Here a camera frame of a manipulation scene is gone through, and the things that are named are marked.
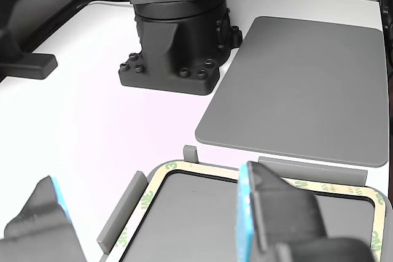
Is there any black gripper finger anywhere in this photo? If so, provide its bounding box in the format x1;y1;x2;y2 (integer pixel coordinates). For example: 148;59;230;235
234;160;376;262
0;175;88;262

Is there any rectangular frame with adhesive tape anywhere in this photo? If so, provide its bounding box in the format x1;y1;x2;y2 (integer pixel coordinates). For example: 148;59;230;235
115;159;386;262

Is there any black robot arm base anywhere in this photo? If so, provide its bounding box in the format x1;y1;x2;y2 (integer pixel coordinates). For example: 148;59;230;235
117;0;244;97

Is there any flat grey rectangular plate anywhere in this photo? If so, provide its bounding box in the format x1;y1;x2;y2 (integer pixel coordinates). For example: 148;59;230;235
194;16;389;169

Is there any black stand foot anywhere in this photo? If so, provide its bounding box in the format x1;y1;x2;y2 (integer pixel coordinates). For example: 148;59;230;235
0;27;59;80

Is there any grey frame holder with ridges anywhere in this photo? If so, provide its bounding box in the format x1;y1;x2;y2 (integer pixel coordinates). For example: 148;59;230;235
96;145;393;262

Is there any black upright post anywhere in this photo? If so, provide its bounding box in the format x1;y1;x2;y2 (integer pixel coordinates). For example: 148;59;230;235
378;0;393;70

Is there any black cable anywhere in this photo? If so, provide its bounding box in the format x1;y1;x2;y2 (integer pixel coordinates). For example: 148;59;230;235
88;0;134;6

